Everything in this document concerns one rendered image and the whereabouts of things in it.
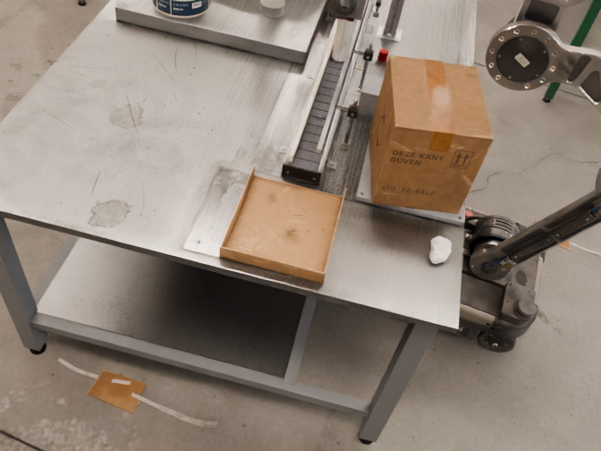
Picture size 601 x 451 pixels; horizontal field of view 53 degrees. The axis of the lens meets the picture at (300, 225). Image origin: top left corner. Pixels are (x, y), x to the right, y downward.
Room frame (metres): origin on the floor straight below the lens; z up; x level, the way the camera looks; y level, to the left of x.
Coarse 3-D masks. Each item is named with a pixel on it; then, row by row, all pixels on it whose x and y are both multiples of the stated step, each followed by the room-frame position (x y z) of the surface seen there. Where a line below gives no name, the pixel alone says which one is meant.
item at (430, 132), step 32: (416, 64) 1.42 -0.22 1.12; (448, 64) 1.45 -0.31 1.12; (384, 96) 1.37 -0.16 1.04; (416, 96) 1.28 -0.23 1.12; (448, 96) 1.31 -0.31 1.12; (480, 96) 1.34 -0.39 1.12; (384, 128) 1.26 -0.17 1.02; (416, 128) 1.16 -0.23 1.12; (448, 128) 1.18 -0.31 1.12; (480, 128) 1.20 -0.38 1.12; (384, 160) 1.16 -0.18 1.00; (416, 160) 1.16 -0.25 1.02; (448, 160) 1.16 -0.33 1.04; (480, 160) 1.17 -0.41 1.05; (384, 192) 1.15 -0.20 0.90; (416, 192) 1.16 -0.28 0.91; (448, 192) 1.17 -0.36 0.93
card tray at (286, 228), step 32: (256, 192) 1.13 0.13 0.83; (288, 192) 1.15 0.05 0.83; (320, 192) 1.17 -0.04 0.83; (256, 224) 1.02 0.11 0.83; (288, 224) 1.04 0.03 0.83; (320, 224) 1.06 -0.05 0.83; (224, 256) 0.89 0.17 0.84; (256, 256) 0.89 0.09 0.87; (288, 256) 0.93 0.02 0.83; (320, 256) 0.95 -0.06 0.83
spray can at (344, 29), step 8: (344, 24) 1.74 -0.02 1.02; (352, 24) 1.75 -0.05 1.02; (336, 32) 1.75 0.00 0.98; (344, 32) 1.74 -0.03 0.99; (336, 40) 1.74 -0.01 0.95; (344, 40) 1.74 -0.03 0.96; (336, 48) 1.74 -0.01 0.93; (344, 48) 1.74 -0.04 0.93; (336, 56) 1.74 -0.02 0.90; (344, 56) 1.74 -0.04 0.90
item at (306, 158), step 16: (368, 0) 2.18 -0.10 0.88; (352, 48) 1.83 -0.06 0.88; (336, 64) 1.72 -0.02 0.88; (336, 80) 1.64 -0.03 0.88; (320, 96) 1.54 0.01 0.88; (320, 112) 1.46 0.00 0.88; (304, 128) 1.37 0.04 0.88; (320, 128) 1.39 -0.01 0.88; (304, 144) 1.30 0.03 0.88; (304, 160) 1.24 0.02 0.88
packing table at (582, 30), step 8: (600, 0) 3.07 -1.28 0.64; (592, 8) 3.08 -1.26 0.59; (600, 8) 3.07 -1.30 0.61; (584, 16) 3.12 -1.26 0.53; (592, 16) 3.07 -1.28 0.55; (584, 24) 3.07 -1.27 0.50; (592, 24) 3.07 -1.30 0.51; (576, 32) 3.11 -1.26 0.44; (584, 32) 3.07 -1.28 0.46; (576, 40) 3.07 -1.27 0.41; (552, 88) 3.07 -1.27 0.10; (552, 96) 3.07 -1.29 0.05
